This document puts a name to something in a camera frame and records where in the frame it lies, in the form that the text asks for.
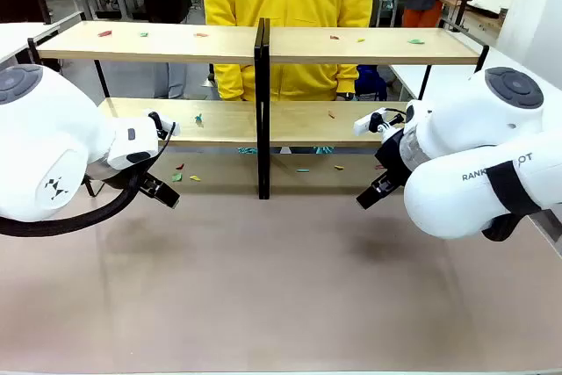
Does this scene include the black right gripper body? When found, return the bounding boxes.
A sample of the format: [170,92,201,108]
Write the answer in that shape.
[374,128,414,188]

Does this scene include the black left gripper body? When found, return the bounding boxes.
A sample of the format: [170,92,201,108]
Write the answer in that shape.
[127,164,162,197]

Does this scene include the person's left forearm yellow sleeve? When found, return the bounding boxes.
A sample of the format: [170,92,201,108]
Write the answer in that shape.
[335,62,360,96]

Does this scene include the person's right forearm yellow sleeve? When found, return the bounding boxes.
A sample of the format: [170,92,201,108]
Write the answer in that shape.
[213,62,247,102]

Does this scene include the large white side table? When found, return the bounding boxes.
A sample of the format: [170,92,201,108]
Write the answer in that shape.
[388,31,562,257]

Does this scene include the wooden workbench with papers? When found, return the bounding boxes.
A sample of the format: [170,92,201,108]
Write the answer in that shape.
[437,0,517,34]

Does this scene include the small white side table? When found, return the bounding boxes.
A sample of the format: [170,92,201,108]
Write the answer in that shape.
[0,10,85,69]

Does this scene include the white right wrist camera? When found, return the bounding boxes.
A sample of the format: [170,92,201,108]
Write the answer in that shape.
[353,106,406,137]

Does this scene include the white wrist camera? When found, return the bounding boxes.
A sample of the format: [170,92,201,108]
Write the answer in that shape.
[353,106,406,137]
[148,111,177,141]

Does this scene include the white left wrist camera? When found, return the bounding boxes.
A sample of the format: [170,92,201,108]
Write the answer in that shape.
[148,111,177,141]

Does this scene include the black left arm cable sleeve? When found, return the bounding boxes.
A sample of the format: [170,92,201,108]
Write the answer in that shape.
[0,167,151,238]

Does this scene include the black arm cable sleeve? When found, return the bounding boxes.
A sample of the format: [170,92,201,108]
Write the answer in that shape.
[0,167,151,238]
[480,159,545,242]

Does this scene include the wooden shelf unit black frame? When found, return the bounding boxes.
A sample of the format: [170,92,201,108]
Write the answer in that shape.
[261,25,491,200]
[26,17,271,200]

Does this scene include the black right arm cable sleeve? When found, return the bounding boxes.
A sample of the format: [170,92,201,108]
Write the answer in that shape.
[480,159,545,242]

